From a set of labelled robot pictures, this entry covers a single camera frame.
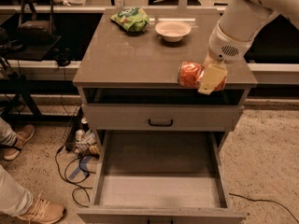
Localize tan sneaker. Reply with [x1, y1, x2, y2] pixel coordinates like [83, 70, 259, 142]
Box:
[18, 198, 65, 224]
[4, 125, 35, 161]

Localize red coke can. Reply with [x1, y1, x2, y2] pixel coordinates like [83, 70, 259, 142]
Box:
[177, 61, 227, 91]

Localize black low side table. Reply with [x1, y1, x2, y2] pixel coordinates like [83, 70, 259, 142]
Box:
[0, 35, 82, 123]

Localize tan sneaker far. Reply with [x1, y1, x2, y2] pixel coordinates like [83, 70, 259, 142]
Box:
[4, 125, 35, 161]

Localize light trouser leg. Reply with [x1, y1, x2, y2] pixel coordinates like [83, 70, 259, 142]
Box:
[0, 165, 34, 217]
[0, 118, 17, 147]

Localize black floor cable left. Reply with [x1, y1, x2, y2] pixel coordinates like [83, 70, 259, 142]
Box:
[54, 145, 97, 208]

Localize black floor cable right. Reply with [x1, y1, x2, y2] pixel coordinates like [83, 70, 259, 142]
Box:
[229, 192, 299, 224]

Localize tan sneaker near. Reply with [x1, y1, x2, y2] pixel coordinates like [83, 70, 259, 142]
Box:
[18, 198, 65, 224]

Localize black headphones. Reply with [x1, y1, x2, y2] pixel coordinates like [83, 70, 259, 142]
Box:
[54, 48, 73, 67]

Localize light trouser leg far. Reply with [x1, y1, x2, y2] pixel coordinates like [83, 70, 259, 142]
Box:
[0, 118, 17, 147]

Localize white bowl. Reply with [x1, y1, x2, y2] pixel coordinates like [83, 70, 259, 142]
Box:
[155, 21, 192, 43]

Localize closed top drawer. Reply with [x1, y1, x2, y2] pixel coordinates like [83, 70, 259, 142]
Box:
[82, 104, 243, 132]

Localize open middle drawer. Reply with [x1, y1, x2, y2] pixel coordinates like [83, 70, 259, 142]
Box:
[78, 131, 246, 224]

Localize black drawer handle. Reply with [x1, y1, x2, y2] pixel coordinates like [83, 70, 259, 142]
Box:
[148, 119, 174, 127]

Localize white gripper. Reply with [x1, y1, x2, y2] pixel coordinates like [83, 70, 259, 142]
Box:
[196, 22, 253, 95]

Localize light trouser leg near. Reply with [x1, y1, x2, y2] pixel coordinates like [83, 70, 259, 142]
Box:
[0, 165, 34, 217]

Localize grey drawer cabinet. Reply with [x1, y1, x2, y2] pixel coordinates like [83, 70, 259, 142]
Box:
[72, 7, 259, 224]

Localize dark bag on shelf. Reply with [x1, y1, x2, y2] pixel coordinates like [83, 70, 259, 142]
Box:
[17, 0, 56, 46]

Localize green chip bag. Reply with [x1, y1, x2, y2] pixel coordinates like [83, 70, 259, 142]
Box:
[110, 7, 150, 32]

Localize black floor cable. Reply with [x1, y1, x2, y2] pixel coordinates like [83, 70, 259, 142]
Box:
[54, 145, 97, 208]
[229, 192, 299, 224]

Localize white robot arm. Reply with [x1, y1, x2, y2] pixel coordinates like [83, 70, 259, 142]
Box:
[198, 0, 299, 94]

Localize pile of cans and bottles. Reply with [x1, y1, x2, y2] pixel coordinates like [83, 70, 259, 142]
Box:
[74, 117, 100, 155]

